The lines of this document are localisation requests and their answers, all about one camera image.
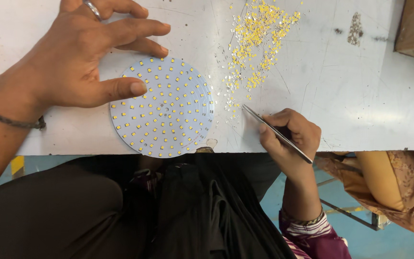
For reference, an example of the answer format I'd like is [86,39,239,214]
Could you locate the person's left hand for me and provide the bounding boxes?
[0,0,172,124]

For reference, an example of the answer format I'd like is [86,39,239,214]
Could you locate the purple striped sleeve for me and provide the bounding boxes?
[278,211,352,259]

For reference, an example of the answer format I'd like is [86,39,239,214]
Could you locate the person's black clothing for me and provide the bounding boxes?
[0,152,298,259]

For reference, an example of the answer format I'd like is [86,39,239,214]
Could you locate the pile of yellow LED chips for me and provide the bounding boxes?
[213,0,304,129]

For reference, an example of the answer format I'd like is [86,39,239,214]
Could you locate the silver finger ring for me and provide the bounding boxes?
[83,0,103,22]

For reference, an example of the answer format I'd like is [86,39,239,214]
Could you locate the metal frame bar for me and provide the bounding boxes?
[318,178,391,231]

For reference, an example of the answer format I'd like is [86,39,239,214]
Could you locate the gold wrist bangle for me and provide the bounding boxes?
[282,208,326,227]

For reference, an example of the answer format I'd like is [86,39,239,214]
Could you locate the person's right hand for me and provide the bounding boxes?
[258,108,322,177]

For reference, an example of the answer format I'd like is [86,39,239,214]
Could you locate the dark cord bracelet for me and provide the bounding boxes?
[0,82,47,130]

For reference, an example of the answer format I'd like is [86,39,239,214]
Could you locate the round white LED circuit board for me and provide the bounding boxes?
[109,56,216,159]

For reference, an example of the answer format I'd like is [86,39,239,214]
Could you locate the metal tweezers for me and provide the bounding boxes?
[242,104,314,165]

